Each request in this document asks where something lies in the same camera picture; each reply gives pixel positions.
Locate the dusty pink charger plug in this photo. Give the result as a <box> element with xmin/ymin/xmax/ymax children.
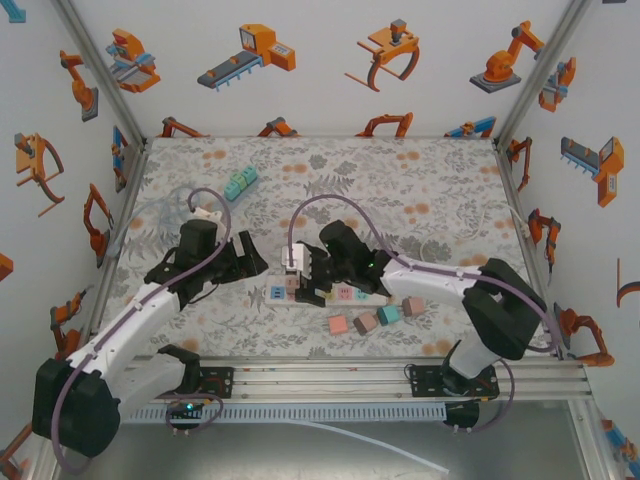
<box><xmin>352</xmin><ymin>312</ymin><xmax>380</xmax><ymax>335</ymax></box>

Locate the white long power strip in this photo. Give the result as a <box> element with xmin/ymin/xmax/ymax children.
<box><xmin>263</xmin><ymin>277</ymin><xmax>391</xmax><ymax>307</ymax></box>

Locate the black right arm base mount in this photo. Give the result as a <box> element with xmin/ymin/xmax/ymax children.
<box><xmin>409</xmin><ymin>363</ymin><xmax>501</xmax><ymax>401</ymax></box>

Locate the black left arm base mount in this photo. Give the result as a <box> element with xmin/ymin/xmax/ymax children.
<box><xmin>197</xmin><ymin>366</ymin><xmax>236</xmax><ymax>400</ymax></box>

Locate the short purple cable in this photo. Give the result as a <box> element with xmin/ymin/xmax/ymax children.
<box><xmin>166</xmin><ymin>393</ymin><xmax>225</xmax><ymax>436</ymax></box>

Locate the aluminium side rail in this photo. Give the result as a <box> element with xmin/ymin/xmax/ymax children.
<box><xmin>492</xmin><ymin>137</ymin><xmax>569</xmax><ymax>361</ymax></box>
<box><xmin>87</xmin><ymin>139</ymin><xmax>151</xmax><ymax>361</ymax></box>

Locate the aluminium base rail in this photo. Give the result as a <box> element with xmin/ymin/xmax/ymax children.
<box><xmin>119</xmin><ymin>355</ymin><xmax>594</xmax><ymax>404</ymax></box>

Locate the black controller box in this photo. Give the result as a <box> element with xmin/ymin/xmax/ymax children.
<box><xmin>167</xmin><ymin>399</ymin><xmax>209</xmax><ymax>422</ymax></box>
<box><xmin>442</xmin><ymin>399</ymin><xmax>481</xmax><ymax>431</ymax></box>

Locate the floral tablecloth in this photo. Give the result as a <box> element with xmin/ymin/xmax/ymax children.
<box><xmin>99</xmin><ymin>135</ymin><xmax>556</xmax><ymax>359</ymax></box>

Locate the aluminium frame post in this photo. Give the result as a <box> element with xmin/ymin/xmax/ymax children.
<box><xmin>492</xmin><ymin>0</ymin><xmax>594</xmax><ymax>146</ymax></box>
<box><xmin>52</xmin><ymin>0</ymin><xmax>151</xmax><ymax>151</ymax></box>

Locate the clear plastic tube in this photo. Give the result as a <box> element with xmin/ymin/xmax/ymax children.
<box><xmin>110</xmin><ymin>183</ymin><xmax>201</xmax><ymax>259</ymax></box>

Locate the perforated grey cable tray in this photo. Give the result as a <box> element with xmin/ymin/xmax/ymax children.
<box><xmin>122</xmin><ymin>403</ymin><xmax>447</xmax><ymax>425</ymax></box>

